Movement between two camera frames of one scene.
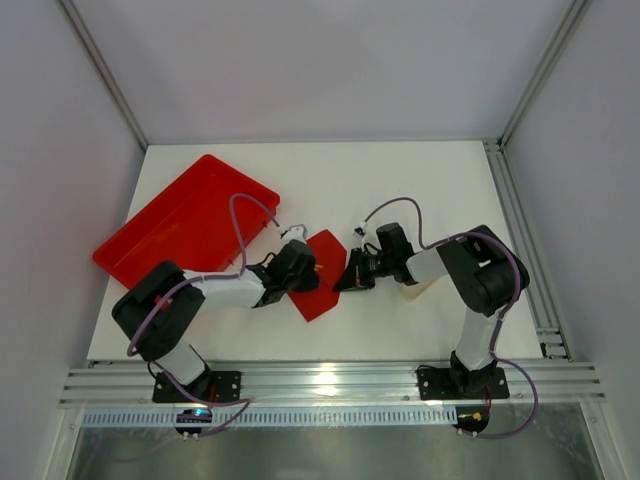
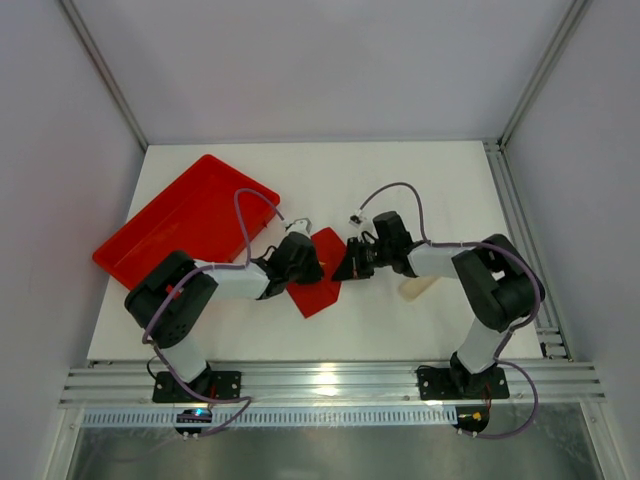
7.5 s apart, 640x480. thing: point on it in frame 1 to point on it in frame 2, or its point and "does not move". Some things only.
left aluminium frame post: [73, 14] does not move
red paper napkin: [330, 254] does not move
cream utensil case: [411, 291] does not move
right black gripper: [360, 270] to [358, 258]
